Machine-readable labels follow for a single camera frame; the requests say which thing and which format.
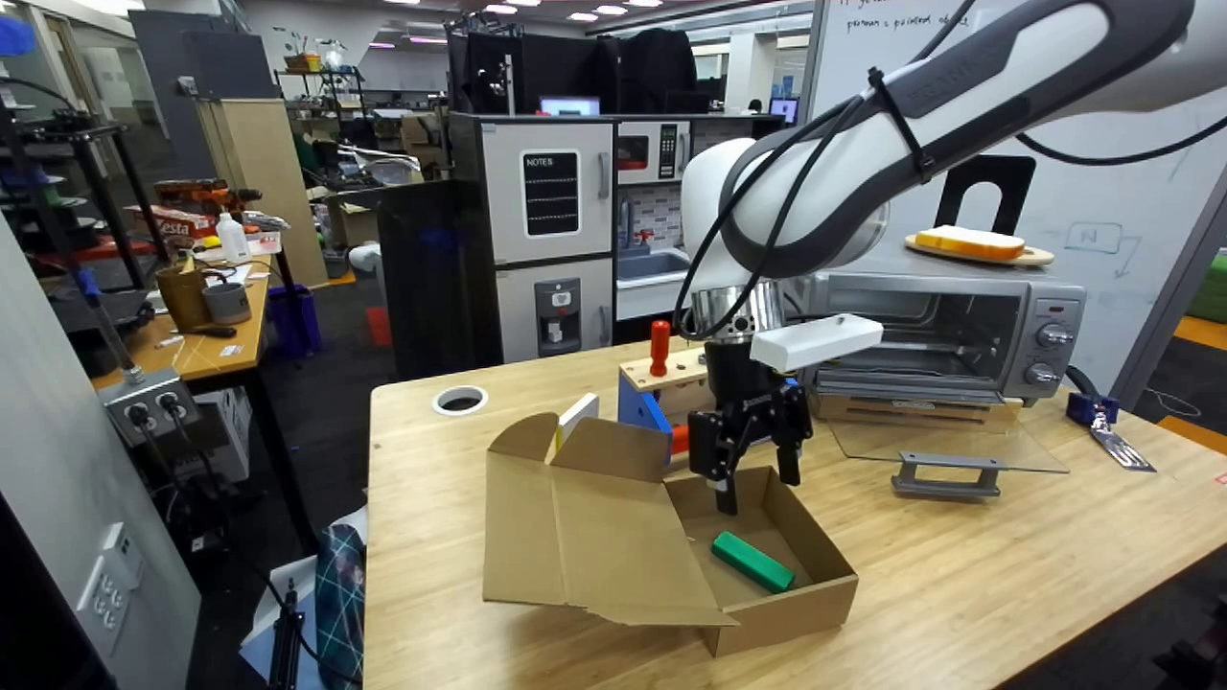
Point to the whiteboard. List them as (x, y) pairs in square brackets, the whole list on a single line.
[(1126, 245)]

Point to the green block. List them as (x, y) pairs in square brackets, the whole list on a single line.
[(754, 561)]

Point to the white wall outlet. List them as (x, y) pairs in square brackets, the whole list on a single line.
[(108, 587)]

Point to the tall wooden panel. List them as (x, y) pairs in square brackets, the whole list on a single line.
[(262, 177)]

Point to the metal spatula blue holder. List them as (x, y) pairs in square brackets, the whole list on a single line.
[(1093, 409)]

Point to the computer monitor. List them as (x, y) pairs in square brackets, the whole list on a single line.
[(570, 109)]

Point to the plaid cloth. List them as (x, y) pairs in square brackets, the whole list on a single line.
[(340, 616)]

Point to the white bottle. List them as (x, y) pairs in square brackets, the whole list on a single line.
[(233, 245)]

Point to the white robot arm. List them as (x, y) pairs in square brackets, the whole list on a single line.
[(973, 90)]

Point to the blue bin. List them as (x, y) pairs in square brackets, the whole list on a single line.
[(292, 328)]

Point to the brown cardboard box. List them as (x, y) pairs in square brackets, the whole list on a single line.
[(600, 538)]

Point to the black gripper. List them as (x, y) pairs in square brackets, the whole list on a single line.
[(739, 385)]

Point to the small white microwave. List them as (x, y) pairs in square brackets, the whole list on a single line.
[(652, 156)]

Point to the white table grommet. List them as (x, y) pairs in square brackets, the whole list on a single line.
[(435, 399)]

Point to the black arch bracket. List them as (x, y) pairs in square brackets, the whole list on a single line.
[(951, 195)]

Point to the black cabinet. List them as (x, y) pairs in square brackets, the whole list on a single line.
[(435, 280)]

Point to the white lab oven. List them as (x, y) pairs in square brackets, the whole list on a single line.
[(524, 314), (513, 195)]

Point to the tan wooden plate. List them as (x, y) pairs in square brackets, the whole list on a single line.
[(1038, 256)]

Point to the wooden side desk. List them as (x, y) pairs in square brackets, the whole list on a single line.
[(195, 349)]

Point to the orange peg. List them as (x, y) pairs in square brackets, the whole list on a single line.
[(662, 345)]

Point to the silver toaster oven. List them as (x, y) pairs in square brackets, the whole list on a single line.
[(1048, 319)]

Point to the grey power box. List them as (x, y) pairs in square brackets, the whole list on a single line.
[(149, 409)]

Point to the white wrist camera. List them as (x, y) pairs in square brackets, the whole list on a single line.
[(817, 343)]

